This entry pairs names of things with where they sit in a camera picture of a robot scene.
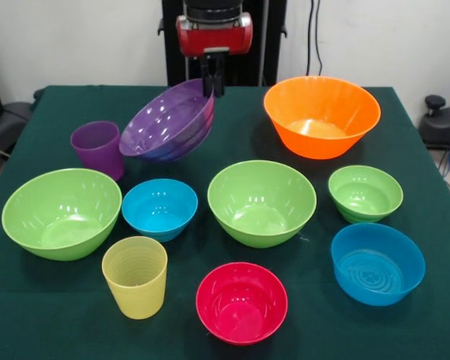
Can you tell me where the small green bowl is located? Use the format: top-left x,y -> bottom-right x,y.
328,165 -> 404,224

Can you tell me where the large green bowl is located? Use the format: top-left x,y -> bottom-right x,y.
1,167 -> 123,263
206,160 -> 318,249

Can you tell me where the large orange bowl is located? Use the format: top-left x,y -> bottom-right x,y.
262,76 -> 382,161

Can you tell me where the purple bowl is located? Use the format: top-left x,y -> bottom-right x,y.
118,77 -> 215,163

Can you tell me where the black hanging cable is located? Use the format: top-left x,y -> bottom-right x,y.
305,0 -> 323,76

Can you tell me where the small light blue bowl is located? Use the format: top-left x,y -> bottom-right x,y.
121,178 -> 199,243

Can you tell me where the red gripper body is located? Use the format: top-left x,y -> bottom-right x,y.
175,13 -> 254,58

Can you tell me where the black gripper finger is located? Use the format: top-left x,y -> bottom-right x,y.
213,54 -> 226,98
201,55 -> 214,95

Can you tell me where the dark green tablecloth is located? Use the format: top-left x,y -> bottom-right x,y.
0,85 -> 450,360

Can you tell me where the blue bowl with ribbed bottom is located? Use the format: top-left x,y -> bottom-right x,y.
330,223 -> 427,308

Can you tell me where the yellow ribbed cup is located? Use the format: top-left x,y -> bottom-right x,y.
101,235 -> 169,320

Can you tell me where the red bowl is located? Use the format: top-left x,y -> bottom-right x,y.
195,262 -> 289,347

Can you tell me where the grey chair base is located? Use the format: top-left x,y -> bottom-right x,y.
0,100 -> 35,161

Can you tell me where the purple cup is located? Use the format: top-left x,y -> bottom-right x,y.
70,120 -> 125,182

